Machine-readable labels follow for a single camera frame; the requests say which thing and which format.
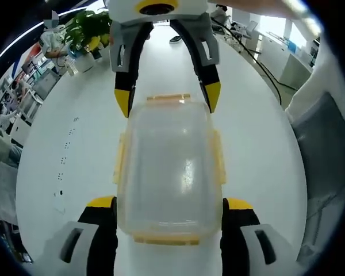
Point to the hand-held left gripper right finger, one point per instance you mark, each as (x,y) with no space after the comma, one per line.
(238,244)

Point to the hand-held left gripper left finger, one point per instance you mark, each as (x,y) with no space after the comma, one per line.
(97,241)

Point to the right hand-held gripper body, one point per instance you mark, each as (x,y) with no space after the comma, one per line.
(123,10)

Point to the clear container with yellow buckles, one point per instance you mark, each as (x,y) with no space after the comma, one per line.
(169,172)

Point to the black phone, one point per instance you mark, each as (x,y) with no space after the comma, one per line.
(175,38)

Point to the green potted plant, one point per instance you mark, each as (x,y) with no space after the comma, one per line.
(87,27)

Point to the white plant pot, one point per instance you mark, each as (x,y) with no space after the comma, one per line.
(84,61)

